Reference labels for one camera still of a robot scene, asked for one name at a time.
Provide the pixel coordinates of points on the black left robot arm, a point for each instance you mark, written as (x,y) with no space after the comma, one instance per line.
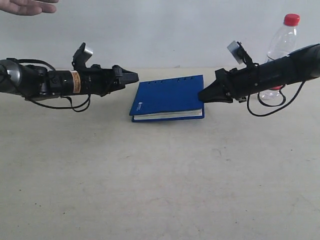
(38,81)

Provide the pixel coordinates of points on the person's bare hand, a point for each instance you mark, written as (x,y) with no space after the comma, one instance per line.
(28,7)

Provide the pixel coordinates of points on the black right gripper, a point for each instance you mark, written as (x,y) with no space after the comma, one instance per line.
(235,84)

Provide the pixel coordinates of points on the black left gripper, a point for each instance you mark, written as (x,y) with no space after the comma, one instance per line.
(103,81)

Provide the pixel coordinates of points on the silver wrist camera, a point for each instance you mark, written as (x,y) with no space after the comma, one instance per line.
(81,56)
(240,54)

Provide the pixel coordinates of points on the blue ring binder notebook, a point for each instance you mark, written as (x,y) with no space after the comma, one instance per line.
(169,99)

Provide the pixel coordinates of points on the clear water bottle red cap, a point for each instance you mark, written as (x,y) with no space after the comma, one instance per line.
(282,43)

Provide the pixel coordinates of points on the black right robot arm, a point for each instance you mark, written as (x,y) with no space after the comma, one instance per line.
(298,66)

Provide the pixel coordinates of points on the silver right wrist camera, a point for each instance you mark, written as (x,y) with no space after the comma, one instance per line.
(240,54)

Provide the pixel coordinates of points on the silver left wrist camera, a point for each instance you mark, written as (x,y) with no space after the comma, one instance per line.
(81,56)

